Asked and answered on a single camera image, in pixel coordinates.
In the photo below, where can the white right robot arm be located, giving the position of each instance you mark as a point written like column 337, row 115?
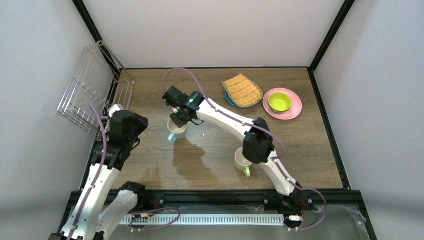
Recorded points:
column 258, row 142

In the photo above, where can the teal polka dot plate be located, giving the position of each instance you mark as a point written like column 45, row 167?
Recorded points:
column 232, row 103

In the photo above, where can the bamboo pattern square plate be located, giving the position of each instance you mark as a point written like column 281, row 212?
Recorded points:
column 243, row 91

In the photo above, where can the pale green mug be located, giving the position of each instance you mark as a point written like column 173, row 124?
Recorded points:
column 242, row 163

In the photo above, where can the metal wire dish rack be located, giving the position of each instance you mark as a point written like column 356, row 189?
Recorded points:
column 99, row 80

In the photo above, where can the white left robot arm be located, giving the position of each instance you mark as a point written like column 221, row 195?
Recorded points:
column 90, row 220

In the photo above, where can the white slotted cable duct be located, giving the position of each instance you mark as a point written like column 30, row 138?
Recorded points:
column 206, row 220

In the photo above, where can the black aluminium frame rail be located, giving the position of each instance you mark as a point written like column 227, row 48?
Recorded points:
column 271, row 200

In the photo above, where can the lime green bowl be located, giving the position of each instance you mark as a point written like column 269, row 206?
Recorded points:
column 279, row 102

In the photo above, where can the light blue mug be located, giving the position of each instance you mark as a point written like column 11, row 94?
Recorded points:
column 176, row 133

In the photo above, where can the pink round plate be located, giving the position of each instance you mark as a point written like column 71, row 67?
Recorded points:
column 295, row 109

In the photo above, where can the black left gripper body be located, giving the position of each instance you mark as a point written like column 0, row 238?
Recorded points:
column 108, row 153

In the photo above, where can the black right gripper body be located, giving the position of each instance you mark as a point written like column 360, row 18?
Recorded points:
column 180, row 118

